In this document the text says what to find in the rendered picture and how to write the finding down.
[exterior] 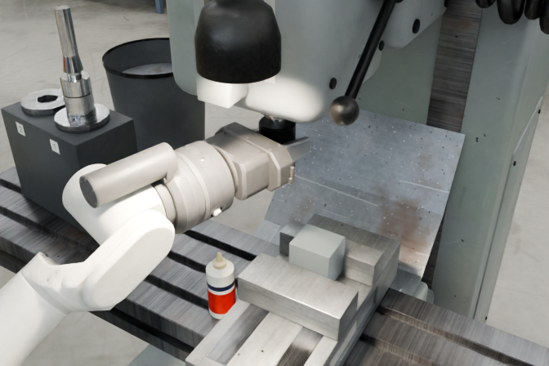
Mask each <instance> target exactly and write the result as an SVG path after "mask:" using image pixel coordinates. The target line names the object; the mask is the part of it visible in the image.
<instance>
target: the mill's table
mask: <svg viewBox="0 0 549 366"><path fill-rule="evenodd" d="M99 247H100V245H99V244H98V242H97V241H95V240H94V239H93V238H92V237H91V236H89V235H88V234H86V233H84V232H82V231H81V230H79V229H78V228H76V227H75V226H73V225H71V224H70V223H68V222H67V221H65V220H63V219H61V218H60V217H58V216H57V215H55V214H54V213H52V212H50V211H48V210H47V209H46V208H44V207H42V206H40V205H39V204H37V203H35V202H34V201H33V200H31V199H29V198H27V197H25V196H24V195H23V192H22V189H21V186H20V180H19V177H18V174H17V170H16V167H15V166H13V167H10V168H9V169H7V170H6V171H4V172H1V173H0V266H2V267H4V268H6V269H8V270H9V271H11V272H13V273H15V274H17V273H18V272H19V271H20V270H21V269H22V268H23V267H24V266H26V265H27V264H28V263H29V262H30V261H31V260H32V259H33V258H34V257H35V256H36V255H37V254H38V253H39V252H42V253H44V254H47V255H48V256H49V257H50V258H51V259H52V260H53V261H55V262H56V263H59V264H60V265H68V264H73V263H76V264H77V263H80V262H84V261H85V260H86V259H87V258H88V257H89V256H90V255H92V254H93V253H94V252H95V251H96V250H97V249H98V248H99ZM218 252H220V253H221V255H222V257H224V258H225V259H226V260H228V261H231V262H232V263H233V265H234V283H235V298H236V301H237V300H238V299H239V290H238V276H239V275H240V274H241V273H242V272H243V271H244V270H245V268H246V267H247V266H248V265H249V264H250V263H251V262H252V261H253V260H254V259H255V258H256V257H257V255H258V254H259V253H261V252H262V253H265V254H266V255H269V256H271V257H277V256H278V255H279V254H280V251H279V245H277V244H274V243H271V242H268V241H266V240H264V239H260V238H258V237H255V236H253V235H250V234H247V233H244V232H243V231H240V230H236V229H234V228H231V227H229V226H227V225H223V224H221V223H219V222H216V221H213V220H210V219H208V220H206V221H205V222H203V223H201V224H199V225H197V226H195V227H193V228H192V229H190V230H187V231H186V232H184V233H182V234H175V236H174V240H173V244H172V247H171V250H170V251H169V253H168V254H167V255H166V257H165V258H164V259H163V260H162V261H161V262H160V263H159V264H158V265H157V266H156V267H155V268H154V269H153V270H152V271H151V272H150V273H149V274H148V276H147V277H146V278H145V279H144V280H143V281H142V282H141V283H140V284H139V285H138V286H137V287H136V288H135V289H134V290H133V291H132V292H131V293H130V294H129V295H128V296H127V297H126V298H124V299H123V300H122V301H120V302H119V303H117V304H116V305H115V306H114V307H113V308H112V309H111V310H94V311H88V312H90V313H92V314H93V315H95V316H97V317H99V318H101V319H103V320H105V321H107V322H108V323H110V324H112V325H114V326H116V327H118V328H121V329H122V330H124V331H125V332H127V333H130V334H131V335H133V336H135V337H138V338H140V339H141V340H142V341H145V342H147V343H149V344H150V345H152V346H155V347H157V348H158V349H160V350H162V351H164V352H166V353H168V354H170V355H172V356H174V357H175V358H177V359H179V360H181V361H183V362H185V359H186V358H187V357H188V356H189V355H190V353H191V352H192V351H193V350H194V349H195V348H196V347H197V345H198V344H199V343H200V342H201V341H202V340H203V339H204V338H205V337H206V336H207V335H208V334H209V333H210V331H211V330H212V329H213V328H214V327H215V326H216V324H217V323H218V322H219V321H220V319H216V318H214V317H212V316H211V315H210V313H209V307H208V287H207V276H206V267H207V265H208V263H209V262H211V261H213V260H214V259H215V258H216V255H217V253H218ZM342 366H549V348H547V347H545V346H541V345H539V344H537V343H534V342H532V341H528V340H526V339H524V338H522V337H517V336H516V335H513V334H510V333H507V332H505V331H502V330H500V329H498V328H494V327H492V326H489V325H487V324H483V323H481V322H479V321H476V320H474V319H470V318H468V317H466V316H464V315H460V314H458V313H455V312H452V311H451V310H447V309H445V308H442V307H440V306H436V305H434V304H431V303H429V302H427V301H423V300H421V299H418V298H416V297H412V296H410V295H408V294H406V293H403V292H400V291H397V290H394V289H393V288H388V290H387V292H386V294H385V296H384V297H383V298H382V300H381V302H380V304H379V305H378V307H377V309H376V310H375V312H374V313H373V316H372V317H371V319H370V320H369V321H368V324H367V325H366V327H365V329H364V330H363V332H362V333H361V335H360V337H359V339H358V341H357V342H356V343H355V346H354V347H353V349H352V351H351V352H350V354H349V355H348V357H347V359H346V361H345V363H344V364H343V365H342Z"/></svg>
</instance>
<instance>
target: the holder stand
mask: <svg viewBox="0 0 549 366"><path fill-rule="evenodd" d="M95 107H96V114H95V115H94V116H93V117H91V118H88V119H84V120H73V119H70V118H68V117H67V113H66V109H65V102H64V97H63V93H62V89H61V88H59V87H56V88H51V89H44V90H40V91H35V92H32V93H30V94H28V95H27V96H25V97H24V98H23V99H22V100H21V101H19V102H16V103H14V104H12V105H8V106H6V107H3V108H1V113H2V118H3V122H4V125H5V128H6V131H7V137H8V140H9V143H10V147H11V152H12V155H13V159H14V162H15V165H16V170H17V174H18V177H19V180H20V186H21V189H22V192H23V195H24V196H25V197H27V198H29V199H31V200H33V201H34V202H35V203H37V204H39V205H40V206H42V207H44V208H46V209H47V210H48V211H50V212H52V213H54V214H55V215H57V216H58V217H60V218H61V219H63V220H65V221H67V222H68V223H70V224H71V225H73V226H75V227H76V228H78V229H79V230H81V231H82V232H84V233H86V234H88V235H89V236H91V235H90V234H89V233H88V232H87V231H86V230H85V229H84V228H83V227H82V226H81V225H80V224H79V222H78V221H77V220H76V219H75V218H74V217H73V216H72V215H71V214H70V213H69V212H68V211H67V210H66V209H65V206H64V204H63V200H62V197H63V192H64V189H65V186H66V185H67V183H68V181H69V180H70V178H71V177H72V176H73V175H74V174H75V173H77V172H78V171H80V170H81V169H83V168H85V167H87V166H90V165H92V164H104V165H106V166H107V165H109V164H111V163H115V162H117V161H119V160H121V159H123V158H126V157H129V156H131V155H134V154H137V153H138V149H137V143H136V132H135V126H134V120H133V119H132V118H129V117H128V116H125V115H123V114H120V113H118V112H115V111H113V110H111V109H108V108H107V107H106V106H104V105H100V104H97V103H95ZM91 237H92V236H91ZM92 238H93V237H92Z"/></svg>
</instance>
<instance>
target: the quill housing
mask: <svg viewBox="0 0 549 366"><path fill-rule="evenodd" d="M263 1H264V2H266V3H267V4H269V5H270V6H272V8H273V11H274V15H275V18H276V20H277V24H278V26H279V31H280V33H281V70H280V71H279V73H278V74H276V75H275V76H274V77H272V78H269V79H266V80H264V81H260V82H257V83H249V84H248V95H247V96H245V97H244V98H242V99H241V100H239V101H237V102H236V103H234V104H233V105H234V106H237V107H240V108H244V109H249V110H252V111H256V112H258V113H262V114H267V115H270V116H274V117H277V118H282V119H286V120H288V121H292V122H295V123H304V124H311V123H315V122H318V121H319V120H320V119H321V118H323V117H325V116H326V115H327V114H328V113H329V107H330V105H331V103H332V102H333V100H335V99H336V98H338V97H339V96H344V95H345V93H346V89H347V88H348V85H349V83H350V80H351V78H352V76H353V73H354V72H355V68H356V66H357V64H358V62H359V58H360V57H361V54H362V52H363V50H364V47H365V45H366V42H367V41H368V37H369V35H370V33H371V31H372V29H373V26H374V24H375V21H376V19H377V16H378V14H379V11H380V10H381V8H382V4H383V2H384V1H381V0H263ZM166 4H167V20H168V29H169V38H170V47H171V55H172V72H173V75H174V79H175V81H176V84H177V85H178V86H179V87H180V89H182V90H183V91H184V92H187V93H189V94H192V95H195V96H197V95H198V94H197V83H196V74H197V71H196V62H195V50H194V34H195V22H194V0H166ZM383 47H384V42H383V35H382V37H381V40H380V42H379V44H378V46H377V50H376V51H375V54H374V56H373V59H372V61H371V64H370V66H369V67H368V71H367V73H366V75H365V77H364V80H363V83H365V82H366V81H367V80H368V79H369V78H371V77H372V76H373V75H374V74H375V72H376V71H377V69H378V67H379V65H380V62H381V57H382V49H383ZM363 83H362V84H363Z"/></svg>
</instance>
